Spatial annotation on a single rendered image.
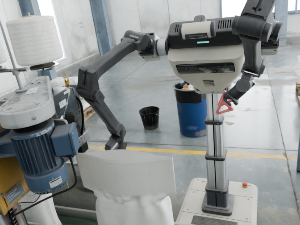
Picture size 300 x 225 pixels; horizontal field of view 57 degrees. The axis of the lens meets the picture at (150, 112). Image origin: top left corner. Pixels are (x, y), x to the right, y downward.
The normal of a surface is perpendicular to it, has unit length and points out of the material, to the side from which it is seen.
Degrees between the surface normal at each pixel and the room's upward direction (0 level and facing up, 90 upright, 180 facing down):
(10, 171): 90
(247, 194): 0
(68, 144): 90
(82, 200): 90
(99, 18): 90
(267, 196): 0
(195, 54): 40
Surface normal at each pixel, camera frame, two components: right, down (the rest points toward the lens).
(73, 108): 0.94, 0.00
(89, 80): -0.47, 0.25
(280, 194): -0.12, -0.92
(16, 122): 0.04, 0.37
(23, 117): 0.29, 0.33
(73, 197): -0.31, 0.40
